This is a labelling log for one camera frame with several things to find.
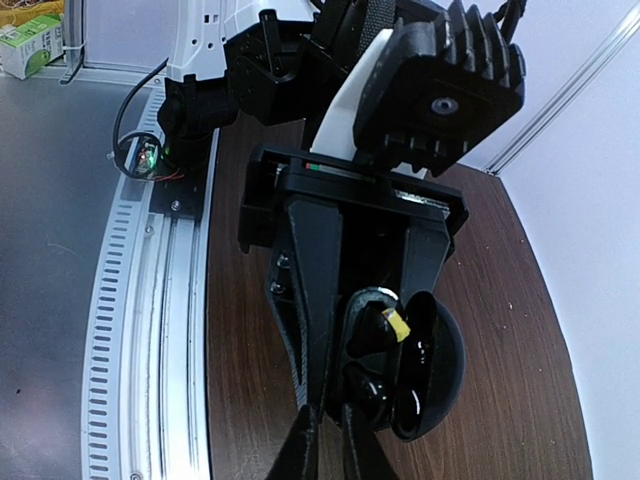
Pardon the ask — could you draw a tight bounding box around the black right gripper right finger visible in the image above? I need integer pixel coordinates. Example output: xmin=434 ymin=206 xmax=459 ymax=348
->
xmin=342 ymin=403 xmax=399 ymax=480

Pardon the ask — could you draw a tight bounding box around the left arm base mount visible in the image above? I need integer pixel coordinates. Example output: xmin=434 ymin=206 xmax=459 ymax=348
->
xmin=134 ymin=133 xmax=213 ymax=221

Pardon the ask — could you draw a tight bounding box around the black earbud two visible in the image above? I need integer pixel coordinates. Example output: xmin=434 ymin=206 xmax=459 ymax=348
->
xmin=343 ymin=362 xmax=389 ymax=424

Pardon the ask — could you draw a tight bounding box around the green white carton outside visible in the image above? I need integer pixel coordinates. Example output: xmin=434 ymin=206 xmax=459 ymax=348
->
xmin=1 ymin=14 xmax=64 ymax=80

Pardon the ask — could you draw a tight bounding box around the small black clip object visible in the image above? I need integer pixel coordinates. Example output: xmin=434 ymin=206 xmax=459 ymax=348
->
xmin=326 ymin=287 xmax=466 ymax=442

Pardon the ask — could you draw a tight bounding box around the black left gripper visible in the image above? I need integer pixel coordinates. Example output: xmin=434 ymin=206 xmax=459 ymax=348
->
xmin=238 ymin=144 xmax=469 ymax=414

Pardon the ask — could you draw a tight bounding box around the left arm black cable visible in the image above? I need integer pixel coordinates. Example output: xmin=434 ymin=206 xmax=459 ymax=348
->
xmin=110 ymin=55 xmax=171 ymax=179

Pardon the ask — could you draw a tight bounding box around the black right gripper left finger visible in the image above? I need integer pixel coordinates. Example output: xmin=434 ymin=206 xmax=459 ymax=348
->
xmin=266 ymin=405 xmax=318 ymax=480

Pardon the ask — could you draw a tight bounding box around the right aluminium corner post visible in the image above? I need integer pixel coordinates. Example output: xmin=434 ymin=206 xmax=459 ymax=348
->
xmin=482 ymin=1 xmax=639 ymax=177

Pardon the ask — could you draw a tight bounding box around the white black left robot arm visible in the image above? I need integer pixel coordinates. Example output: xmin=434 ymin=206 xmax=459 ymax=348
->
xmin=158 ymin=1 xmax=468 ymax=438

